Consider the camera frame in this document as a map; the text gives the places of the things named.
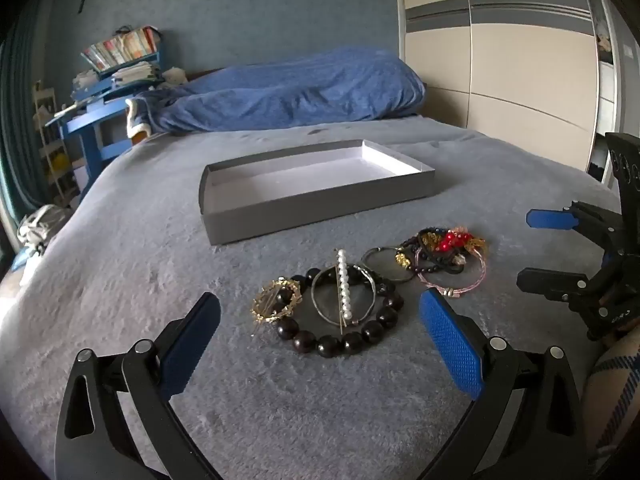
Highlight black hair tie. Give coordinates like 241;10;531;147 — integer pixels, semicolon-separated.
429;255;466;276

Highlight pink cord bracelet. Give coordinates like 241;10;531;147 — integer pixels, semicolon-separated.
417;252;487;301

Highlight blue duvet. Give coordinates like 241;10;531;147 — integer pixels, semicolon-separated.
127;46;428;136

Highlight blue wooden desk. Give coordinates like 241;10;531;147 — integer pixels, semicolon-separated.
45;50;166;196

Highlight red bead bracelet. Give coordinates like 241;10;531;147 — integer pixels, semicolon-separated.
434;227;473;253

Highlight beige sliding wardrobe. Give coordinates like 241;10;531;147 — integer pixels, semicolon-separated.
395;0;601;173

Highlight grey cloth pile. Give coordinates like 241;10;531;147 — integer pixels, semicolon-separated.
17;205;73;256

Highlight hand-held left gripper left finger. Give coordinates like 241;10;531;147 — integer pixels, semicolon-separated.
54;291;223;480

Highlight row of books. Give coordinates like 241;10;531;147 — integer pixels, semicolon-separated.
81;25;163;73

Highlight gold wreath bracelet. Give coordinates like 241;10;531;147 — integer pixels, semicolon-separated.
250;277;303;338

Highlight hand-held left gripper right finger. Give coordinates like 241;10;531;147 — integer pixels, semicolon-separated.
419;289;593;480

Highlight grey bed cover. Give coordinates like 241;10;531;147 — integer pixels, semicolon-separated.
0;115;640;480

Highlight stack of papers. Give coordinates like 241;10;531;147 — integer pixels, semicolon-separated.
112;62;163;83

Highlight dark bead bracelet gold charms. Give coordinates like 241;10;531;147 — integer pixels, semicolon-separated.
395;228;468;281

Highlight white narrow shelf rack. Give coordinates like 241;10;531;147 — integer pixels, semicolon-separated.
32;80;83;206

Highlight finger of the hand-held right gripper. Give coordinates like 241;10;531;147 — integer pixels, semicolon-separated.
516;267;608;317
526;201;625;252

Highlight pearl hair pin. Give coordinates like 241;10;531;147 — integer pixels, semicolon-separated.
334;248;357;333

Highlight dark green curtain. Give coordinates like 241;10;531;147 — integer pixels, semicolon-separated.
0;10;56;221

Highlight thin dark wire bangle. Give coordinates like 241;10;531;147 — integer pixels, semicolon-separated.
361;246;418;282

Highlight black large bead bracelet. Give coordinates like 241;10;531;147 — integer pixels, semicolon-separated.
270;266;405;358

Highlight grey shallow cardboard box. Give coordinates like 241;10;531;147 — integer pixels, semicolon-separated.
199;139;436;247

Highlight plaid clothing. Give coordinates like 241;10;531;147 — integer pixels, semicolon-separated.
580;317;640;480

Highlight silver wire bangle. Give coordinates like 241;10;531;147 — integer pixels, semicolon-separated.
311;265;381;322

